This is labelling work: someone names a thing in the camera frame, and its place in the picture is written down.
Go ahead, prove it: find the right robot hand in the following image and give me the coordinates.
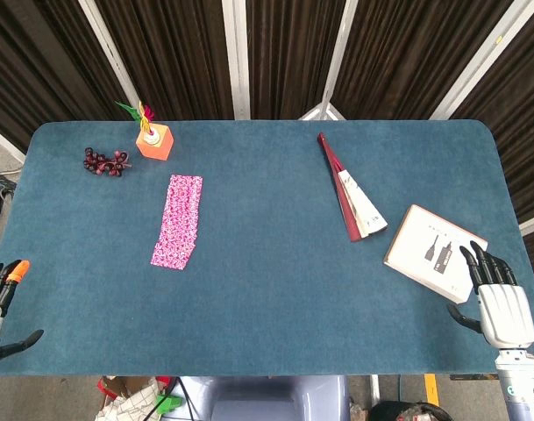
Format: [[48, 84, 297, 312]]
[[445, 239, 534, 351]]

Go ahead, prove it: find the pink patterned cloth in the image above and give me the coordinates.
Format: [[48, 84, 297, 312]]
[[150, 174, 204, 274]]

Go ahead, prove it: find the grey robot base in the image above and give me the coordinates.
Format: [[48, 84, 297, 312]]
[[177, 375, 352, 421]]

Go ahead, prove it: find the white book with bottle print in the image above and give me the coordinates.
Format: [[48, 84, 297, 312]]
[[383, 203, 489, 305]]

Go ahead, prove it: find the black red bag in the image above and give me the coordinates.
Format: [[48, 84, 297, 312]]
[[369, 400, 454, 421]]

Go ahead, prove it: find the cardboard box with checkered cloth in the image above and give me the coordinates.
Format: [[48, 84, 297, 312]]
[[95, 375, 171, 421]]

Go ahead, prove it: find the red folding fan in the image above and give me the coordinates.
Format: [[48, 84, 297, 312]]
[[317, 132, 388, 243]]

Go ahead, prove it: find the dark red grape bunch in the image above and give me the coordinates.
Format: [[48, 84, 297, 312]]
[[82, 146, 133, 178]]

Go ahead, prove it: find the green plastic object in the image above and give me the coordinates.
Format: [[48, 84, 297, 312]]
[[155, 393, 185, 415]]

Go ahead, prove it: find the orange cube vase with flowers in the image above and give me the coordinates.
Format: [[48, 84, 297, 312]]
[[114, 100, 175, 162]]

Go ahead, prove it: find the blue felt table mat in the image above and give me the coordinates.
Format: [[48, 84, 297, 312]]
[[0, 119, 534, 379]]

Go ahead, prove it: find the white metal stand foot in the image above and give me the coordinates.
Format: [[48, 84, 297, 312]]
[[297, 103, 348, 121]]

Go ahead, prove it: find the black cable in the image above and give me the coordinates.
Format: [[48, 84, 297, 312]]
[[143, 376, 197, 421]]

